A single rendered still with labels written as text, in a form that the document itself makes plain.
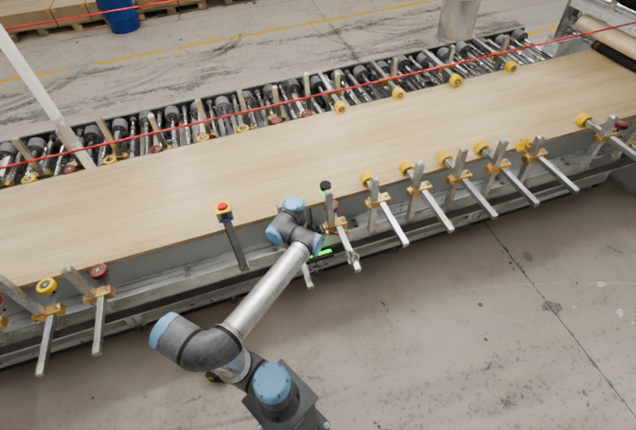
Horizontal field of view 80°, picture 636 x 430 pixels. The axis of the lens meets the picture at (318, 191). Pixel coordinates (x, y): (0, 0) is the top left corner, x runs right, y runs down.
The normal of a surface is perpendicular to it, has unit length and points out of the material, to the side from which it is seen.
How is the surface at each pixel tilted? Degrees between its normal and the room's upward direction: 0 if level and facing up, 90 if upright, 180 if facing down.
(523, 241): 0
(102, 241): 0
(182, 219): 0
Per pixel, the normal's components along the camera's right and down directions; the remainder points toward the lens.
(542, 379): -0.06, -0.68
